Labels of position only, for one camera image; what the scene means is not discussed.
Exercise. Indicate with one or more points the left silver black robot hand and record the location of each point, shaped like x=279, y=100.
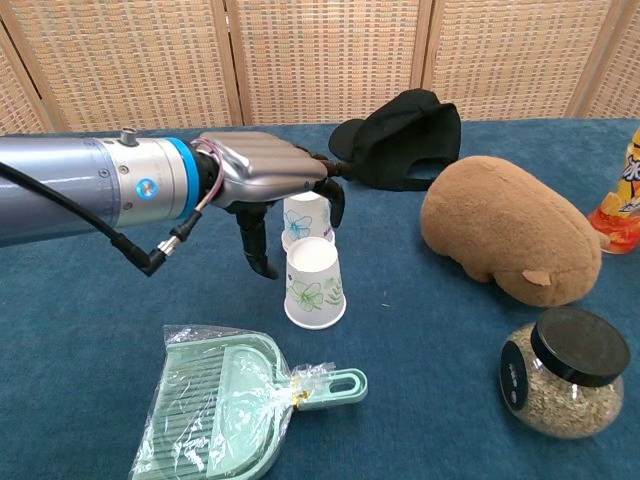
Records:
x=270, y=160

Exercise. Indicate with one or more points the white paper cup blue flower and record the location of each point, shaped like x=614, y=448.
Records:
x=302, y=220

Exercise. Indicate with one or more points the white paper cup green flower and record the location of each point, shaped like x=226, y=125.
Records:
x=315, y=295

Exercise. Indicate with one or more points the bamboo folding screen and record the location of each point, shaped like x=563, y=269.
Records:
x=325, y=60

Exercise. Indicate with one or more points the black baseball cap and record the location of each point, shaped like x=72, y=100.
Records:
x=405, y=140

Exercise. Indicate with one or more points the brown plush toy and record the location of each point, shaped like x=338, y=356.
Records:
x=500, y=225

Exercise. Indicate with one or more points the green dustpan set in plastic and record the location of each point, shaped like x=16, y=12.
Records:
x=210, y=400

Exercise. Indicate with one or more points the blue table carpet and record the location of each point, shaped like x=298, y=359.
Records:
x=75, y=325

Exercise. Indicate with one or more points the orange drink bottle yellow cap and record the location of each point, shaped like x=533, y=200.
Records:
x=620, y=210

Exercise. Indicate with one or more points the glass jar black lid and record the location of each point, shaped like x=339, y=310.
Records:
x=575, y=350

